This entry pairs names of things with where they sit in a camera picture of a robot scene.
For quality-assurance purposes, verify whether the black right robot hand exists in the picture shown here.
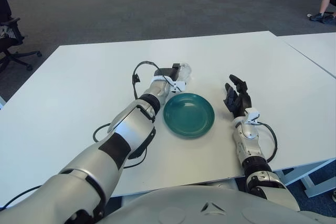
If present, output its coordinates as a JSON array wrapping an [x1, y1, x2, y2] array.
[[223, 74, 253, 116]]

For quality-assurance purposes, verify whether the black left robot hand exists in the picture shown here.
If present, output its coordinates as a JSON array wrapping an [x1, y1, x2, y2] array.
[[154, 62, 182, 82]]

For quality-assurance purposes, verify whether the clear plastic water bottle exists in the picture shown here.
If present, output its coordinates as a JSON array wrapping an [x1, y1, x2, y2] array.
[[178, 62, 192, 83]]

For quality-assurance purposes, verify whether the green round plate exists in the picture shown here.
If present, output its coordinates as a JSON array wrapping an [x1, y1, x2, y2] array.
[[163, 92, 215, 140]]

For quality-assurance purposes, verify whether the grey robot torso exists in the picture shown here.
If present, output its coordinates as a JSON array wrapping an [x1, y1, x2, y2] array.
[[99, 183, 336, 224]]

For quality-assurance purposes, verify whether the seated person in shorts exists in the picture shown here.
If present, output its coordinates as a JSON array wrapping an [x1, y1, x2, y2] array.
[[309, 0, 336, 24]]

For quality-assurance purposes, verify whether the black office chair with armrest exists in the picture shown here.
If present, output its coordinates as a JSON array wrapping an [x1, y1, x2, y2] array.
[[0, 0, 43, 74]]

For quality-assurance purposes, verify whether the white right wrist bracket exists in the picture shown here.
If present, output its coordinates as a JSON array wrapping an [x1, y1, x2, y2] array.
[[245, 107, 260, 124]]

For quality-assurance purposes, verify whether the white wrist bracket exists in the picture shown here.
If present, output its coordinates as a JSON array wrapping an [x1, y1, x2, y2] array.
[[245, 107, 260, 124], [152, 76, 187, 93]]

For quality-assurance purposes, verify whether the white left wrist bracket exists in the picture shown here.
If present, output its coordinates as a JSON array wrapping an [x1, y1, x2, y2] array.
[[152, 76, 187, 93]]

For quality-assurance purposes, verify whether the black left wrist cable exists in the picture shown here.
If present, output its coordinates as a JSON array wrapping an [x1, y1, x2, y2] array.
[[132, 61, 158, 100]]

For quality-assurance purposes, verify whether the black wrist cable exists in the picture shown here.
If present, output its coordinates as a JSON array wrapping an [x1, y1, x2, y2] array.
[[132, 61, 158, 100], [258, 121, 278, 163]]

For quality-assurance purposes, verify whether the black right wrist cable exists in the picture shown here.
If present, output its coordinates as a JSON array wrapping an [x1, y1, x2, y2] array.
[[258, 121, 278, 163]]

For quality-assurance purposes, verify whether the black left elbow cable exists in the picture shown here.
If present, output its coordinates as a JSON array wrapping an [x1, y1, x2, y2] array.
[[0, 123, 149, 209]]

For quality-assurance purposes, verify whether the white table frame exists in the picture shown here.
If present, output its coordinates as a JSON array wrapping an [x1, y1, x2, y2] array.
[[275, 157, 336, 198]]

